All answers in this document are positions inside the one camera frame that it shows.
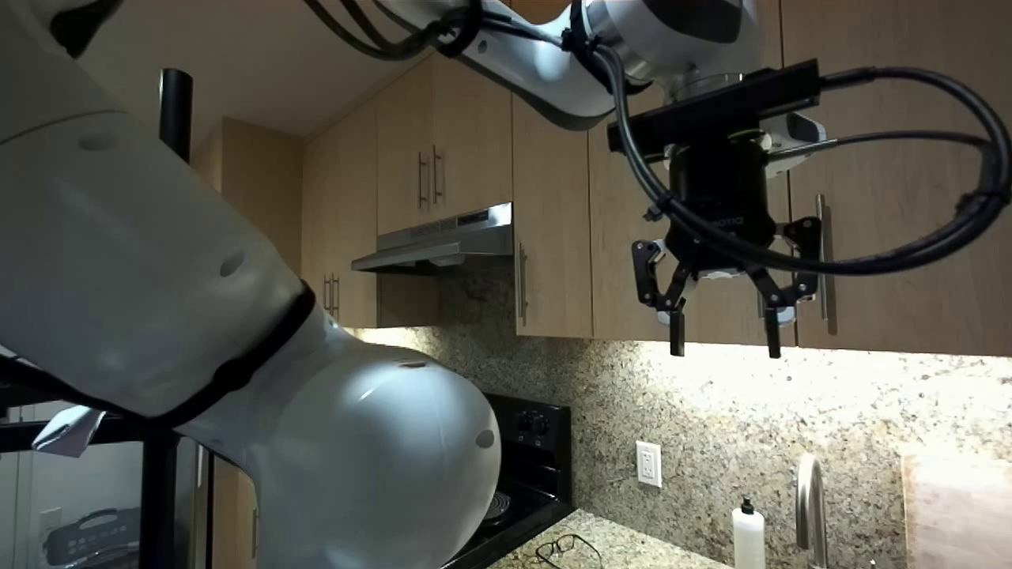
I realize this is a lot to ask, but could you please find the neighbouring wood cabinet door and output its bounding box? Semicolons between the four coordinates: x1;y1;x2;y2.
782;0;1012;353

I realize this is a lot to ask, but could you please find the wooden cutting board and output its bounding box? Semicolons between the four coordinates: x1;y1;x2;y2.
900;453;1012;569

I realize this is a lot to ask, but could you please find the white soap bottle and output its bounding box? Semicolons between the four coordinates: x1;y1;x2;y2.
730;498;765;569

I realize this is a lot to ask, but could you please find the steel range hood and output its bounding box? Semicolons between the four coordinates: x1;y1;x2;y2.
355;201;515;271

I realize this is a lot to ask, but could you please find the steel cabinet door handle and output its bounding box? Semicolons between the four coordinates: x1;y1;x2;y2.
778;175;796;326

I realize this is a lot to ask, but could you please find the tall wood cabinet left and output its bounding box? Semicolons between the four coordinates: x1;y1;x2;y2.
299;103;375;328

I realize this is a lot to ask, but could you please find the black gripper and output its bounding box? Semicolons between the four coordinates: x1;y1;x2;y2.
631;137;821;357

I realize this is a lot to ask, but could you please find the white wall outlet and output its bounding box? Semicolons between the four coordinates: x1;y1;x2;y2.
637;438;664;488

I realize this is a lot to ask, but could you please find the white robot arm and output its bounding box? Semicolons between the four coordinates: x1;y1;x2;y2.
0;0;503;569

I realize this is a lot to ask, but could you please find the upper cabinet over hood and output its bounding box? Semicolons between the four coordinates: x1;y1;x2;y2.
375;56;512;230

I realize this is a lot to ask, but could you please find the neighbouring steel door handle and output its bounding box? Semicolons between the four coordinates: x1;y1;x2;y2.
820;193;841;338

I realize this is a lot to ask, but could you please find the black stove top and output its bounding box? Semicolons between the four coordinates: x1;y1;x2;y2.
446;396;572;569

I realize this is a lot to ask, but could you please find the narrow wood cabinet door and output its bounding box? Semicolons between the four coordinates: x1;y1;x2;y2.
512;100;590;338

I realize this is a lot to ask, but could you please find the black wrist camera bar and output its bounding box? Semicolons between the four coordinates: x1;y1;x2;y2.
627;59;821;158

